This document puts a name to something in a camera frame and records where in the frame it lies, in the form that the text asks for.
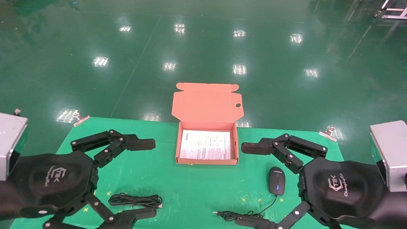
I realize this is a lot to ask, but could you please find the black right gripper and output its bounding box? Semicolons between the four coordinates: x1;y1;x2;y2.
235;133;390;229

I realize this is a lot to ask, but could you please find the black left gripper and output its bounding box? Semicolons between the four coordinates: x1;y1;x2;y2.
9;129;158;229

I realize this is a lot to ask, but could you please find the black wired computer mouse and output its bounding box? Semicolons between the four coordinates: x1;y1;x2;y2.
213;166;286;223

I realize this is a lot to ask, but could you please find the black data cable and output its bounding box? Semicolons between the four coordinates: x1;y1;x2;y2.
108;193;163;209

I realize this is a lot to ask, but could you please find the orange cardboard box with lid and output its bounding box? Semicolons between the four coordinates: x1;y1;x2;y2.
171;82;244;165

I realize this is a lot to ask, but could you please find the metal binder clip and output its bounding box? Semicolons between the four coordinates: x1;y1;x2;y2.
319;127;338;142
73;110;91;127

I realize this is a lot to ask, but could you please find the green table mat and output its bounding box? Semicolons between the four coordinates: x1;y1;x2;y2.
10;117;376;229

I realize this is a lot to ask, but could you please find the white printed instruction sheet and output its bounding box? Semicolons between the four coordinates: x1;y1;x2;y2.
179;129;231;160

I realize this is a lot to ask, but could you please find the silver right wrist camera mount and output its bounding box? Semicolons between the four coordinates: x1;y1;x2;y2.
369;120;407;192

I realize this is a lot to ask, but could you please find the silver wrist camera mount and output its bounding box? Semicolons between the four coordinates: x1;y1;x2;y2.
369;120;407;192
0;109;29;182

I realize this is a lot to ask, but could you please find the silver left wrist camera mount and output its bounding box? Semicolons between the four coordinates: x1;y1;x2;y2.
0;109;29;182

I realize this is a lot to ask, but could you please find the white wheeled cart frame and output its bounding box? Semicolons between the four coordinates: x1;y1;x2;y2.
374;0;407;20

